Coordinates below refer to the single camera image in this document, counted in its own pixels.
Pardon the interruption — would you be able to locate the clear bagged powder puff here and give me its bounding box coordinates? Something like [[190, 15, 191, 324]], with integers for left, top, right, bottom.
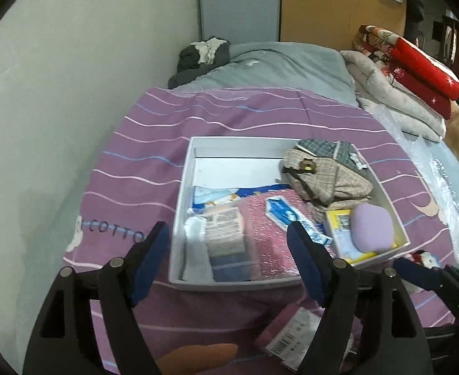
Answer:
[[203, 207, 246, 258]]

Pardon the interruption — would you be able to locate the yellow white packet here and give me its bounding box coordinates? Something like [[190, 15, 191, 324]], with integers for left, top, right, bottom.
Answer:
[[325, 208, 396, 263]]

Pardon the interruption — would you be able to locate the white plush dog toy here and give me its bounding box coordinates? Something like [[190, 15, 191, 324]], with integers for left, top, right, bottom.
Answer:
[[402, 250, 443, 296]]

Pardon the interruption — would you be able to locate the grey plaid pouch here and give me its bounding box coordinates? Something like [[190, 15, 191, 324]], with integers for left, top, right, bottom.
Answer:
[[296, 139, 368, 174]]

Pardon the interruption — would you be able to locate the white shallow cardboard box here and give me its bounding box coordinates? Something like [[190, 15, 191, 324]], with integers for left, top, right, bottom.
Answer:
[[169, 137, 410, 292]]

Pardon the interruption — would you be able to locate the pink tagged package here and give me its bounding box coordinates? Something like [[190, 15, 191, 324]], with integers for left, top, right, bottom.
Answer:
[[255, 304, 321, 372]]

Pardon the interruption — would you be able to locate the clear plastic wrap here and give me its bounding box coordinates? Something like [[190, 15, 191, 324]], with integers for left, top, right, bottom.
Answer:
[[368, 104, 459, 265]]

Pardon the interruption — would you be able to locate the dark grey clothing bundle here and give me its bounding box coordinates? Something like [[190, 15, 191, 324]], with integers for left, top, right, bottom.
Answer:
[[177, 37, 231, 72]]

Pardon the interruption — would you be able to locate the lilac soft pad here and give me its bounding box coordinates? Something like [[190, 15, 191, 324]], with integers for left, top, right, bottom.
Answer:
[[350, 203, 395, 253]]

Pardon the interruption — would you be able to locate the pink glitter pouch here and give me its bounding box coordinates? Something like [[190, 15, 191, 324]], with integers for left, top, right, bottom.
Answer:
[[239, 189, 337, 281]]

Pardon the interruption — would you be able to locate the white cloth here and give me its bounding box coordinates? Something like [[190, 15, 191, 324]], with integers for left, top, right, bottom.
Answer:
[[182, 216, 214, 284]]

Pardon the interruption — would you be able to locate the grey headboard panel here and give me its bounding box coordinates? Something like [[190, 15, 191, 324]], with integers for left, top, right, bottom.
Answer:
[[199, 0, 281, 44]]

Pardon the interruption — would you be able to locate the small blue white sachet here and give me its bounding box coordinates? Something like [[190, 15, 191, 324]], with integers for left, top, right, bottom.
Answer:
[[265, 196, 332, 246]]

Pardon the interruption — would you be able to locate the blue eye mask packet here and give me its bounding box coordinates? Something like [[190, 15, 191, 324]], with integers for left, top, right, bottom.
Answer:
[[192, 185, 290, 210]]

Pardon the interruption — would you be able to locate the left hand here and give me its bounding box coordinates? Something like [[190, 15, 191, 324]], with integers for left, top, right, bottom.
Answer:
[[156, 343, 238, 375]]

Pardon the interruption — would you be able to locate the purple striped bed sheet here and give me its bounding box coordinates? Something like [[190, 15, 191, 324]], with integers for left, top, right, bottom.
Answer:
[[63, 88, 455, 374]]

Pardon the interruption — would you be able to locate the beige folded quilt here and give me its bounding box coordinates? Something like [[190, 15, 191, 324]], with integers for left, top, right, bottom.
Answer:
[[340, 50, 446, 142]]

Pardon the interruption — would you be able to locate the grey blanket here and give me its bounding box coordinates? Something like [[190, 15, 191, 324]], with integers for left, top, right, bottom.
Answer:
[[168, 42, 358, 107]]

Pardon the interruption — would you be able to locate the red folded quilt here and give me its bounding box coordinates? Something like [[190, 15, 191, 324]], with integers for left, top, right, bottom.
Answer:
[[353, 25, 459, 120]]

